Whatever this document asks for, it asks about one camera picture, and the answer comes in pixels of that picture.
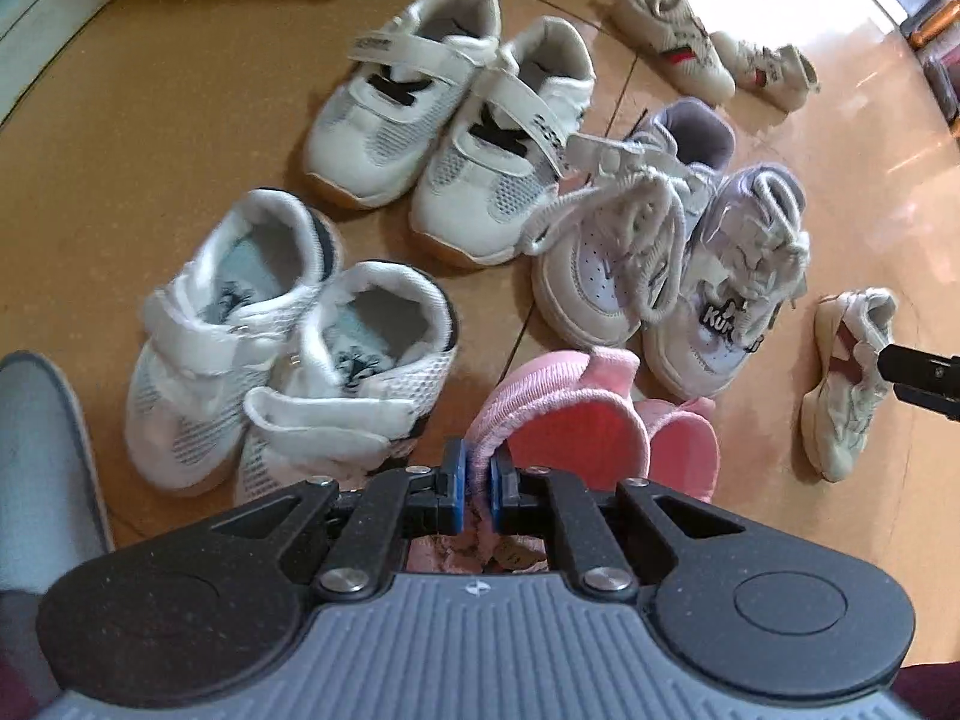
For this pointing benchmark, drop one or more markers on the cream sneaker maroon stripes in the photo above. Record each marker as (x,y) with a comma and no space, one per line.
(840,405)

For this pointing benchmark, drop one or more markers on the lavender laced sneaker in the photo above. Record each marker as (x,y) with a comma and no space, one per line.
(592,277)

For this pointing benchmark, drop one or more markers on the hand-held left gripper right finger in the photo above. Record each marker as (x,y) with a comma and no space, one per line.
(498,495)

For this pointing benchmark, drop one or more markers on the white mesh velcro sneaker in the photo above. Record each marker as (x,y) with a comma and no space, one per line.
(180,390)
(322,420)

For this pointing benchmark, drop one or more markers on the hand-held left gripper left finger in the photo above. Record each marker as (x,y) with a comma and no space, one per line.
(452,484)

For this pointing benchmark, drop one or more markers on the pink shoe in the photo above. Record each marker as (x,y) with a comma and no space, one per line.
(682,442)
(577,435)

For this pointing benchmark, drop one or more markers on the white sneaker red stripe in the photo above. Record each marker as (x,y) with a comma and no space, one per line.
(675,45)
(765,64)

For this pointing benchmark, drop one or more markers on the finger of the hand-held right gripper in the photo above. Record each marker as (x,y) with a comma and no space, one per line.
(937,401)
(922,369)

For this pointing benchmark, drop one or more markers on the lavender sneaker black print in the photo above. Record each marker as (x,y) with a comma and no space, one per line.
(720,345)

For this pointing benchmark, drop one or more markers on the person's maroon clothing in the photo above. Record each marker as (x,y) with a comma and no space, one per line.
(934,690)

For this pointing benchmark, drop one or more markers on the orange black object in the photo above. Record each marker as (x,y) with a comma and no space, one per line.
(934,24)

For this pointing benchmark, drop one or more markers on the blue grey slipper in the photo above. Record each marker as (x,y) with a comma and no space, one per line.
(37,465)

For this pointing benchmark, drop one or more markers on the white sneaker black stripes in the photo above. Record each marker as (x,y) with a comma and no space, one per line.
(480,195)
(375,127)

